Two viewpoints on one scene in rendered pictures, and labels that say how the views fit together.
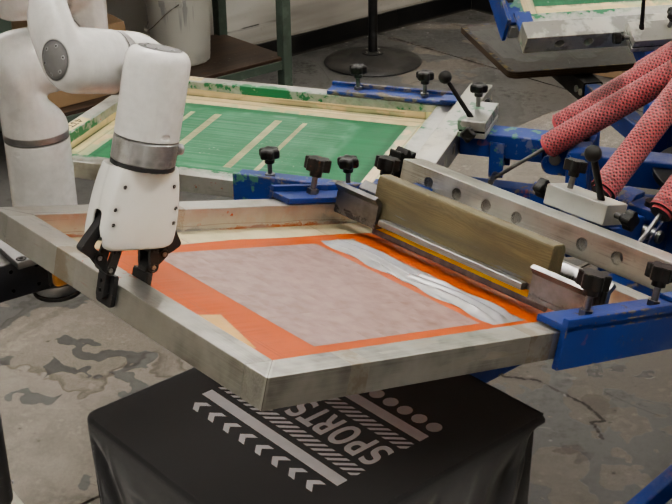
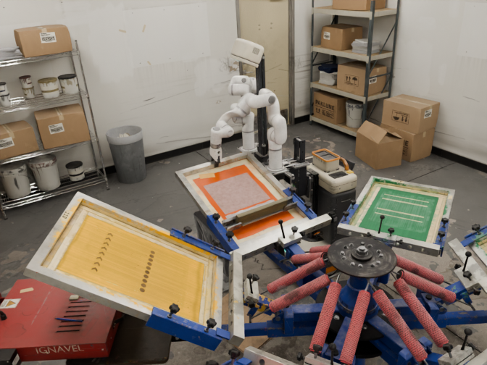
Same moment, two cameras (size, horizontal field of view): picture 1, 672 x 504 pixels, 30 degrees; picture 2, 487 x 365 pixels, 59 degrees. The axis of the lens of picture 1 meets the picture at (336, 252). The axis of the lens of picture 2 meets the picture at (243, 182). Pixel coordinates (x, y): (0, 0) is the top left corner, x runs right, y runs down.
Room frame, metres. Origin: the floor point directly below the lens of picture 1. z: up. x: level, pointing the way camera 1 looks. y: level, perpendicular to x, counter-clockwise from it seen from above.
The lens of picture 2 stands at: (2.04, -2.43, 2.49)
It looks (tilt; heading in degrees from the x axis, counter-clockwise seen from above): 27 degrees down; 101
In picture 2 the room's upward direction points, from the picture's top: 3 degrees counter-clockwise
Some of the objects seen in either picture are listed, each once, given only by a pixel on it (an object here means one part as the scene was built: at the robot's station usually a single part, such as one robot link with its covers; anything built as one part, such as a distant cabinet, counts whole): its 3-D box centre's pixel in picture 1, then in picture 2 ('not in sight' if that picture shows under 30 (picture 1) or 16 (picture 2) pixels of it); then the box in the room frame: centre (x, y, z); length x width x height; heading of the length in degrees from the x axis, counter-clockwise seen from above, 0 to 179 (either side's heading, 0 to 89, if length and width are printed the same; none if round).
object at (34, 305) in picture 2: not in sight; (55, 315); (0.84, -1.08, 1.06); 0.61 x 0.46 x 0.12; 11
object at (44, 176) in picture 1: (38, 182); (277, 158); (1.74, 0.44, 1.21); 0.16 x 0.13 x 0.15; 35
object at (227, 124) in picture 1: (312, 105); (397, 209); (2.53, 0.05, 1.05); 1.08 x 0.61 x 0.23; 71
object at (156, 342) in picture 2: not in sight; (217, 329); (1.57, -0.94, 0.91); 1.34 x 0.40 x 0.08; 11
